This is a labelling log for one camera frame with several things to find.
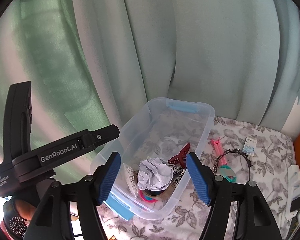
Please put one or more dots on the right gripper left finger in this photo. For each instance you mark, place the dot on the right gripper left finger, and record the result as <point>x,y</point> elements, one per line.
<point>52,218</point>

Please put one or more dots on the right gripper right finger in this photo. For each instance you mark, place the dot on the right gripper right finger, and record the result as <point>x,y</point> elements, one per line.
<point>254,218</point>

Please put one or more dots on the black beaded headband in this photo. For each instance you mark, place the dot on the black beaded headband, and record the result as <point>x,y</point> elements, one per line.
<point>230,171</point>

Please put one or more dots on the pink hair roller clip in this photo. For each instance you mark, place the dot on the pink hair roller clip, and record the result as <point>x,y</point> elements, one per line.
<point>217,146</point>

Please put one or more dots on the leopard print scrunchie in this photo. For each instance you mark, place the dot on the leopard print scrunchie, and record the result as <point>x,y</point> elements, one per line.
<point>178,173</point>

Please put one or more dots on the red hair claw clip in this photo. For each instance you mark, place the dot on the red hair claw clip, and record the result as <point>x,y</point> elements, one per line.
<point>180,159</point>

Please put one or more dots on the pink round hand mirror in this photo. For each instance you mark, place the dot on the pink round hand mirror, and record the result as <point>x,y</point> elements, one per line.
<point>147,198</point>

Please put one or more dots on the clear plastic storage bin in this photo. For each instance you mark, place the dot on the clear plastic storage bin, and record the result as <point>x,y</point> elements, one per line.
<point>160,129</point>

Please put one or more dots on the white paper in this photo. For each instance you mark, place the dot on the white paper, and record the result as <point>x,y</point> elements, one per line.
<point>154,174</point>

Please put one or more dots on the brown packing tape roll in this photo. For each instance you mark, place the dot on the brown packing tape roll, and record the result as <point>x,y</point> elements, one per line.
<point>159,194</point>

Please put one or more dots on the left gloved hand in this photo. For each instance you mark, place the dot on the left gloved hand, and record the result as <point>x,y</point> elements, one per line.
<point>17,216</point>

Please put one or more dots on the white power strip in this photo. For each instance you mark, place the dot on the white power strip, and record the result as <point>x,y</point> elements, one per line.
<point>293,190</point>

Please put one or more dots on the small medicine box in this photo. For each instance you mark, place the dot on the small medicine box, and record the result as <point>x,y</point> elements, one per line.
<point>249,147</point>

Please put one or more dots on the floral fleece blanket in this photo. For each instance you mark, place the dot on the floral fleece blanket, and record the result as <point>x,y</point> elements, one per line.
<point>274,154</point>

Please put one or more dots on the green curtain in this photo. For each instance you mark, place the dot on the green curtain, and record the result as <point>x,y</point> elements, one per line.
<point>97,62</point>

